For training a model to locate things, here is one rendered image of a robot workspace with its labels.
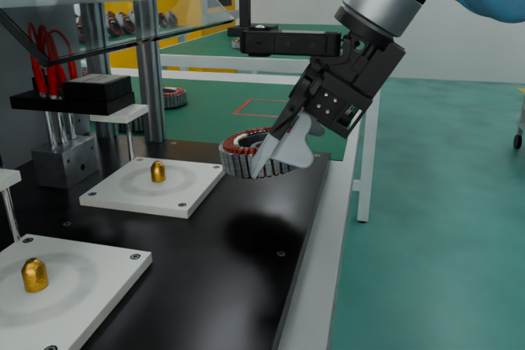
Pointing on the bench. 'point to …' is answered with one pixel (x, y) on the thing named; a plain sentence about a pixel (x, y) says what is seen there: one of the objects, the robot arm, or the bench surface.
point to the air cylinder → (65, 162)
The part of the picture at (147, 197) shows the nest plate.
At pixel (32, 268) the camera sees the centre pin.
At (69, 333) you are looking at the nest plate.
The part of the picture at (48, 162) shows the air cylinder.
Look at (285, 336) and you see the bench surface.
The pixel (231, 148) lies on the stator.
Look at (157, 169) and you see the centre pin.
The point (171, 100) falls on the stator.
